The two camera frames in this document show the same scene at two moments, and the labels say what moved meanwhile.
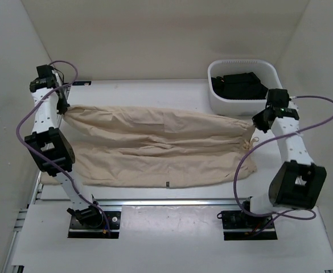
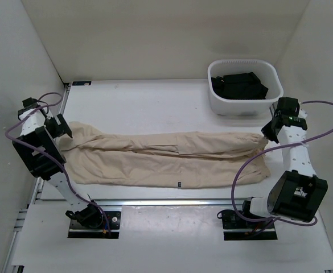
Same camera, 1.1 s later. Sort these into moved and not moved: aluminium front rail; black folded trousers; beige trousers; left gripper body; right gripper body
Moved: right gripper body; beige trousers; left gripper body
Not moved: black folded trousers; aluminium front rail
